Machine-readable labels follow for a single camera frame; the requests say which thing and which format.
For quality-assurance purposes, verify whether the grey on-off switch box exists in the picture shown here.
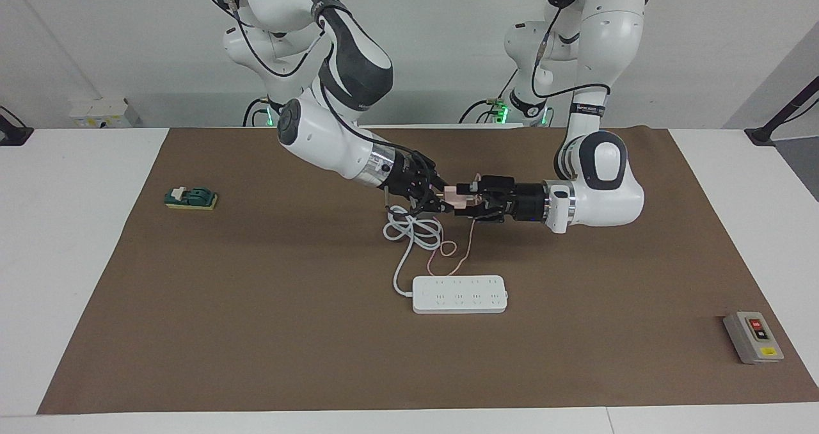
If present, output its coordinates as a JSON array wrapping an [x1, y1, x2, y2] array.
[[723, 310, 785, 365]]

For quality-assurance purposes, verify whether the black clamp stand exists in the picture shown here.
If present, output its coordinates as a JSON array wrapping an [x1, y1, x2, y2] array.
[[745, 76, 819, 147], [0, 106, 34, 147]]

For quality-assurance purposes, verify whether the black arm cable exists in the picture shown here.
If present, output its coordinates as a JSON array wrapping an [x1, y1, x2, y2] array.
[[531, 5, 612, 99], [208, 0, 442, 217]]

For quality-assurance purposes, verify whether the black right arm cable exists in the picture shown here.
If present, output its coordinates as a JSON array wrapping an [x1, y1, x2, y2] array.
[[208, 0, 442, 217]]

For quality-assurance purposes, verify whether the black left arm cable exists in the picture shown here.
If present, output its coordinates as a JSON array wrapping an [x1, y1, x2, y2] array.
[[531, 5, 612, 99]]

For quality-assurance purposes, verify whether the pink charging cable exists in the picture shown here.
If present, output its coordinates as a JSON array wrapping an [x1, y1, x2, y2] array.
[[425, 173, 484, 278]]

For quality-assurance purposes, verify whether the brown paper table mat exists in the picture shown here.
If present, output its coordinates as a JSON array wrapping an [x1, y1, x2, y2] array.
[[37, 127, 819, 415]]

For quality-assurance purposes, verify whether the white power strip cable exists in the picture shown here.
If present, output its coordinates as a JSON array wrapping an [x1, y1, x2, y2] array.
[[383, 205, 443, 296]]

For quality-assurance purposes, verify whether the black left base cable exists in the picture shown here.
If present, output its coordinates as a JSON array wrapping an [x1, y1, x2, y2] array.
[[457, 69, 520, 126]]

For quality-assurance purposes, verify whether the white power strip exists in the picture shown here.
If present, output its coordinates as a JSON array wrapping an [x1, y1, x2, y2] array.
[[411, 275, 509, 314]]

